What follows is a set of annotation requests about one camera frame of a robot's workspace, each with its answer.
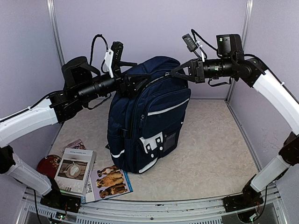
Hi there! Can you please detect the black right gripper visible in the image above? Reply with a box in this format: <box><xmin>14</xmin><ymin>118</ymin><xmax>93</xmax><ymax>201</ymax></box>
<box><xmin>171</xmin><ymin>56</ymin><xmax>236</xmax><ymax>83</ymax></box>

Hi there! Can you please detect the right aluminium frame post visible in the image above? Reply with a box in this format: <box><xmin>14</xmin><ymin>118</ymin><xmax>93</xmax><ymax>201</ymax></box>
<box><xmin>226</xmin><ymin>0</ymin><xmax>254</xmax><ymax>104</ymax></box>

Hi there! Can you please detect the left aluminium frame post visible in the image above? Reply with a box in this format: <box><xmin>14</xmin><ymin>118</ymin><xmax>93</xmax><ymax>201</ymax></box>
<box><xmin>46</xmin><ymin>0</ymin><xmax>65</xmax><ymax>66</ymax></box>

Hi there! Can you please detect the blue dog cover book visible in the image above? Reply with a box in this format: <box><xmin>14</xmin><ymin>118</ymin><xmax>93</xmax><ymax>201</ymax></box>
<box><xmin>81</xmin><ymin>165</ymin><xmax>133</xmax><ymax>204</ymax></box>

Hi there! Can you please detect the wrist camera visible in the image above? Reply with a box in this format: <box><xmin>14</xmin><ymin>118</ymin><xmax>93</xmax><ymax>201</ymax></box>
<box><xmin>182</xmin><ymin>34</ymin><xmax>207</xmax><ymax>62</ymax></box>
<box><xmin>101</xmin><ymin>42</ymin><xmax>123</xmax><ymax>78</ymax></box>

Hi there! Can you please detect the red floral round tin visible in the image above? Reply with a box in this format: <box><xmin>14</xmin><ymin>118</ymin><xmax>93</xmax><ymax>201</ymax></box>
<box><xmin>36</xmin><ymin>154</ymin><xmax>61</xmax><ymax>179</ymax></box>

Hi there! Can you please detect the navy blue student backpack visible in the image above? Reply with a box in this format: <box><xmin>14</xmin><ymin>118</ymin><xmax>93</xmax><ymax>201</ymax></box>
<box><xmin>107</xmin><ymin>56</ymin><xmax>191</xmax><ymax>174</ymax></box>

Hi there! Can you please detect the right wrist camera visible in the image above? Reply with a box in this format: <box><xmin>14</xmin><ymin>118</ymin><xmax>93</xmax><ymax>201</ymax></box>
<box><xmin>182</xmin><ymin>34</ymin><xmax>207</xmax><ymax>62</ymax></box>

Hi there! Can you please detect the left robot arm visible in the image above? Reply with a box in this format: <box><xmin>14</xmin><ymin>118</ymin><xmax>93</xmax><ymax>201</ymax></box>
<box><xmin>0</xmin><ymin>56</ymin><xmax>150</xmax><ymax>208</ymax></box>

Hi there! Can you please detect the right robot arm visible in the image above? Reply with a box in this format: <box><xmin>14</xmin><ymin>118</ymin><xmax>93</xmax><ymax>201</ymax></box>
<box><xmin>170</xmin><ymin>34</ymin><xmax>299</xmax><ymax>207</ymax></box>

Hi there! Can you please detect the white afternoon tea book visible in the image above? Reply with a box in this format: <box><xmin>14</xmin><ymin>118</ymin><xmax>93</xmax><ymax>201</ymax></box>
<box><xmin>54</xmin><ymin>148</ymin><xmax>96</xmax><ymax>197</ymax></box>

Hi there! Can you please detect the purple picture card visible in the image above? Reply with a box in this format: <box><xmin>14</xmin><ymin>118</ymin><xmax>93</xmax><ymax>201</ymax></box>
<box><xmin>65</xmin><ymin>139</ymin><xmax>86</xmax><ymax>150</ymax></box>

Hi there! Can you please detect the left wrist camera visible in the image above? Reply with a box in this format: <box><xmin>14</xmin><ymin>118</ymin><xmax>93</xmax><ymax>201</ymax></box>
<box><xmin>101</xmin><ymin>42</ymin><xmax>123</xmax><ymax>78</ymax></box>

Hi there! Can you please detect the aluminium frame post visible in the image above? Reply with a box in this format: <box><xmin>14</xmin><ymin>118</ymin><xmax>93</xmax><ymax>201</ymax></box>
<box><xmin>226</xmin><ymin>0</ymin><xmax>254</xmax><ymax>104</ymax></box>
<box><xmin>46</xmin><ymin>0</ymin><xmax>65</xmax><ymax>66</ymax></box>

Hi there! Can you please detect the front aluminium rail base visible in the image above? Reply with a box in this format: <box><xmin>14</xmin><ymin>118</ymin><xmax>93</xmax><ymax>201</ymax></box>
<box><xmin>13</xmin><ymin>184</ymin><xmax>291</xmax><ymax>224</ymax></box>

